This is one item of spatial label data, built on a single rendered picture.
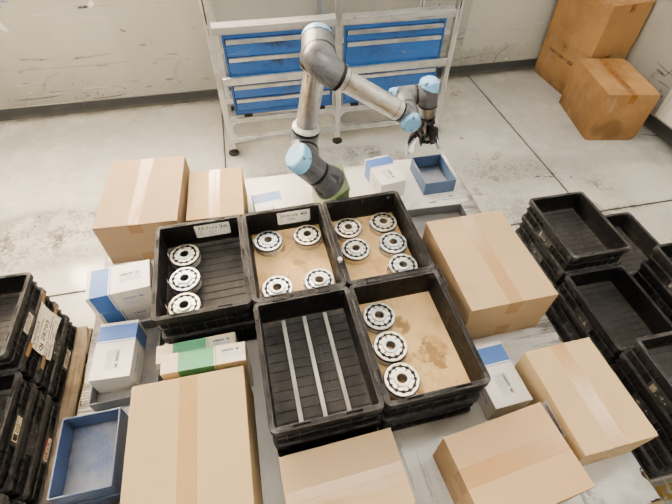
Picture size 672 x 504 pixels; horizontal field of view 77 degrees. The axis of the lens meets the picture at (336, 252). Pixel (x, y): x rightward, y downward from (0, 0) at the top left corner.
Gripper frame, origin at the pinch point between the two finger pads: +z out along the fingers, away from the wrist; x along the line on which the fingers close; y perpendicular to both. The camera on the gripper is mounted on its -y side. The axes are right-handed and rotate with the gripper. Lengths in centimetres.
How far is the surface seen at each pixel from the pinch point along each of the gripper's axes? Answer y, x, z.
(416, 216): 23.4, -9.0, 15.9
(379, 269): 59, -34, 1
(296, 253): 47, -63, -2
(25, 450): 82, -176, 38
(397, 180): 8.0, -13.5, 6.9
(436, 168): -7.6, 10.9, 18.0
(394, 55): -141, 26, 25
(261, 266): 51, -75, -3
